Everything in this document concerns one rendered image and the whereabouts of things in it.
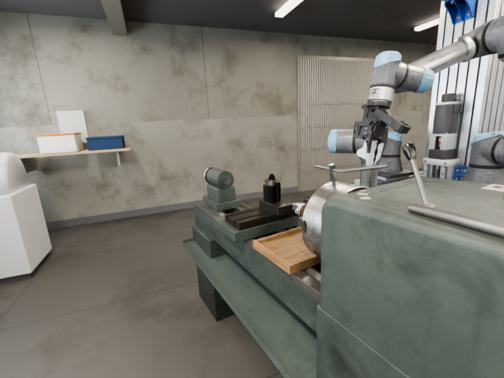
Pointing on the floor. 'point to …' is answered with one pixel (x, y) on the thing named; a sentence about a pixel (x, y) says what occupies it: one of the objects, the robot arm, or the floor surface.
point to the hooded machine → (20, 222)
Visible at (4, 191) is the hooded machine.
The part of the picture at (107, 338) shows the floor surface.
